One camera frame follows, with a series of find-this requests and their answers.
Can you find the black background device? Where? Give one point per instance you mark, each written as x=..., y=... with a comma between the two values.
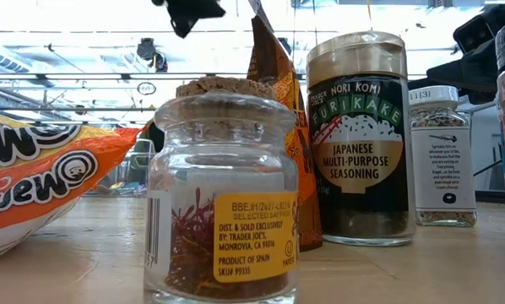
x=147, y=48

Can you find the furikake jar tan lid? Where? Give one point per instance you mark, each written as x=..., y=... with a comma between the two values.
x=358, y=169

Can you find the white-lid seasoning jar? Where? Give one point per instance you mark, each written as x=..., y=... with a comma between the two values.
x=442, y=169

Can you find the orange Maruchan ramen packet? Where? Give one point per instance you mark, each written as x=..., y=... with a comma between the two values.
x=37, y=190

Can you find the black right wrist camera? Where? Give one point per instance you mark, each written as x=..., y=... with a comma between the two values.
x=476, y=31

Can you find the cork-stoppered saffron glass jar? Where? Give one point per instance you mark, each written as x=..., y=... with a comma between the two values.
x=218, y=169

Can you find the orange-brown spice pouch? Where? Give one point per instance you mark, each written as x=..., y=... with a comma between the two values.
x=273, y=59

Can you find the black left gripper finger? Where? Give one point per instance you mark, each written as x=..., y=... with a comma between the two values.
x=193, y=14

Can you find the clear plastic cutlery bin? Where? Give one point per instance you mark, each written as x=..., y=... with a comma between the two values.
x=134, y=169

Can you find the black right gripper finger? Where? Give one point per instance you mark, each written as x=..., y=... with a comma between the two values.
x=482, y=97
x=472, y=69

